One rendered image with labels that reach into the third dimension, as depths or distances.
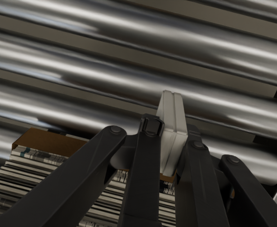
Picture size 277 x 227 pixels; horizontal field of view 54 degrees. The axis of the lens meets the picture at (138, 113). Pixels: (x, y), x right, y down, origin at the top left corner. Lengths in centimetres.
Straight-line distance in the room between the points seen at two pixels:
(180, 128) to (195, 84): 17
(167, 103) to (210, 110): 15
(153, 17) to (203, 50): 6
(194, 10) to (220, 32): 79
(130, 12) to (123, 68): 6
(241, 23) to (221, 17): 8
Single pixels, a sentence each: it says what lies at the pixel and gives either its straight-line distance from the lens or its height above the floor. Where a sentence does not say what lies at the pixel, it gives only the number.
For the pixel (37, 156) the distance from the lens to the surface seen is 31.
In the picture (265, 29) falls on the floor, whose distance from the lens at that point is 116.
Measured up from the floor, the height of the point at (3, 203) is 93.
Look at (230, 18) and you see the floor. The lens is 113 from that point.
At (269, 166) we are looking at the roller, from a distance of 38.
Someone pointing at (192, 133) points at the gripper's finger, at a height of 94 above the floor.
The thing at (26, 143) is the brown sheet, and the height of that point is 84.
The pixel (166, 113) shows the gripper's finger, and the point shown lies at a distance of 17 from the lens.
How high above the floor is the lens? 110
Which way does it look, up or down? 66 degrees down
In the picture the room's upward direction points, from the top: 166 degrees counter-clockwise
